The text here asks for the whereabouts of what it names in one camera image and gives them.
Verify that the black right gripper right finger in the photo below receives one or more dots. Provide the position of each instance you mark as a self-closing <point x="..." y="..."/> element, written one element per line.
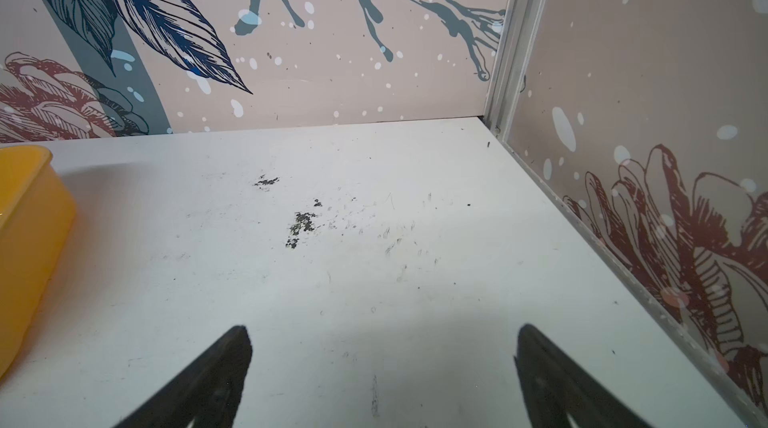
<point x="558" y="392"/>

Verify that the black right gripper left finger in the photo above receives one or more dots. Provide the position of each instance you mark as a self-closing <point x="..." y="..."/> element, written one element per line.
<point x="207" y="393"/>

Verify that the yellow plastic tray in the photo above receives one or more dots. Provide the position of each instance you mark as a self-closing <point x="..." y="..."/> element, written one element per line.
<point x="37" y="213"/>

